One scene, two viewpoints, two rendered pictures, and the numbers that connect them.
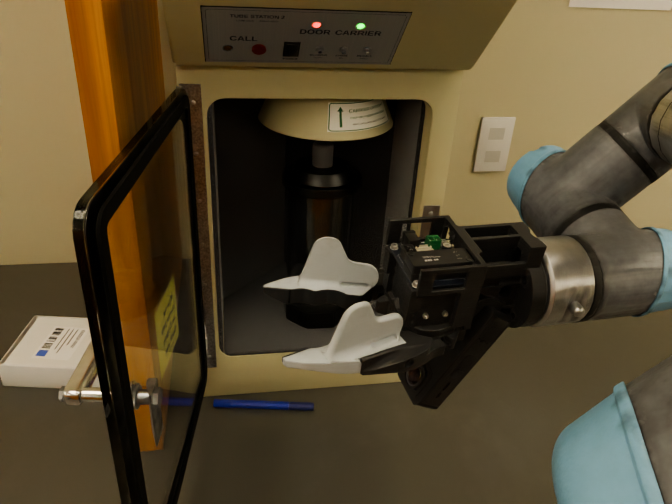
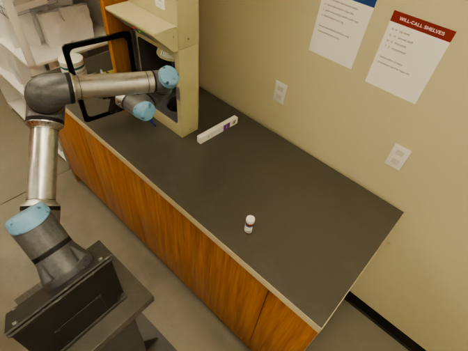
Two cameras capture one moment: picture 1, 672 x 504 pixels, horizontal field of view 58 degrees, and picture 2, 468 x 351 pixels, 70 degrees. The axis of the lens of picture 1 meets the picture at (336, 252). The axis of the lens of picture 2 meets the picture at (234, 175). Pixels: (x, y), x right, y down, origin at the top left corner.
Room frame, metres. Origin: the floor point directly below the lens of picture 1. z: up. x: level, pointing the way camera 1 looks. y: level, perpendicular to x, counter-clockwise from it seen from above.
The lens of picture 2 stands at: (0.08, -1.29, 2.08)
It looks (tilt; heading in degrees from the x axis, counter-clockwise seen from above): 47 degrees down; 49
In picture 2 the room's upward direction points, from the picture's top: 7 degrees clockwise
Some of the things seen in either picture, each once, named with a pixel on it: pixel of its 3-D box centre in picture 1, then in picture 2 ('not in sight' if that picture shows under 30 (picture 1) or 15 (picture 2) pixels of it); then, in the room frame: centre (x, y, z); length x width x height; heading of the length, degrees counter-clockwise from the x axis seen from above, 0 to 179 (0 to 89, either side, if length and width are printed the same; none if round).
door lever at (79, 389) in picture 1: (108, 367); not in sight; (0.40, 0.19, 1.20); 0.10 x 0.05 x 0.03; 2
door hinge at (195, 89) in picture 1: (199, 247); (138, 69); (0.64, 0.17, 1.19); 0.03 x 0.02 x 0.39; 101
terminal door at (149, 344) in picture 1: (163, 327); (106, 79); (0.48, 0.16, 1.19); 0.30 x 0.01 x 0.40; 2
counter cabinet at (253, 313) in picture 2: not in sight; (193, 193); (0.77, -0.13, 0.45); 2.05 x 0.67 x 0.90; 101
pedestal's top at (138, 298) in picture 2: not in sight; (86, 300); (0.02, -0.68, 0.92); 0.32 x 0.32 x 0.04; 13
